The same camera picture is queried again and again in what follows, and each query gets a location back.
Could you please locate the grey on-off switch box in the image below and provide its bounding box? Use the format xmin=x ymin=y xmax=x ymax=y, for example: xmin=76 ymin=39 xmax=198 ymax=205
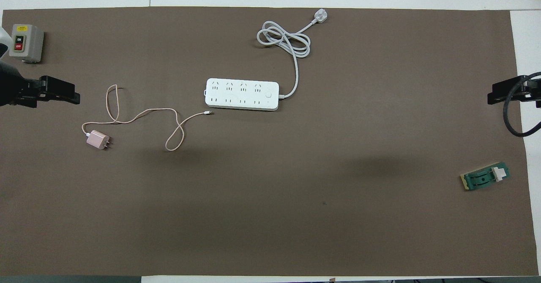
xmin=9 ymin=24 xmax=45 ymax=63

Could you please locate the pink charging cable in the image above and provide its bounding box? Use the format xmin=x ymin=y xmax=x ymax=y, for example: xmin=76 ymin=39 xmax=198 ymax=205
xmin=82 ymin=84 xmax=215 ymax=152

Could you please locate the white power strip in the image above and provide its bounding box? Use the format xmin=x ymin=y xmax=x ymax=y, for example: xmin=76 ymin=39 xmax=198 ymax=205
xmin=205 ymin=78 xmax=280 ymax=111

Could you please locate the green knife switch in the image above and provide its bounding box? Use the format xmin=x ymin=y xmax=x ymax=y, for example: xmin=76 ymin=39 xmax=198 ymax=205
xmin=460 ymin=162 xmax=511 ymax=191

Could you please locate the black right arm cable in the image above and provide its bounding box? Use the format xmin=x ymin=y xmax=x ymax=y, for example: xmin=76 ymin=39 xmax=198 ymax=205
xmin=503 ymin=74 xmax=541 ymax=137

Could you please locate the brown table mat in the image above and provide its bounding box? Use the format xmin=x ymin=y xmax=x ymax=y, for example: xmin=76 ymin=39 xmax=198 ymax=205
xmin=0 ymin=7 xmax=539 ymax=277

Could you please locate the pink charger adapter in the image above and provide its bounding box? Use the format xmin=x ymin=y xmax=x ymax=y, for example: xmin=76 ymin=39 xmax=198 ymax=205
xmin=86 ymin=130 xmax=114 ymax=151

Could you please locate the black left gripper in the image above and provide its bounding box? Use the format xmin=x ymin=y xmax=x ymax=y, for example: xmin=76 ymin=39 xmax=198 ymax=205
xmin=0 ymin=61 xmax=81 ymax=108

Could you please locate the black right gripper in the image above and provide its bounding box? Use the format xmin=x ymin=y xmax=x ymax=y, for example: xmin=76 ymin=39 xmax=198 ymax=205
xmin=487 ymin=74 xmax=541 ymax=108

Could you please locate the white power cord with plug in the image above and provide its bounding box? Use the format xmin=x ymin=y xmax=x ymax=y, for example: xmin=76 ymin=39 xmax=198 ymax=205
xmin=257 ymin=9 xmax=329 ymax=99

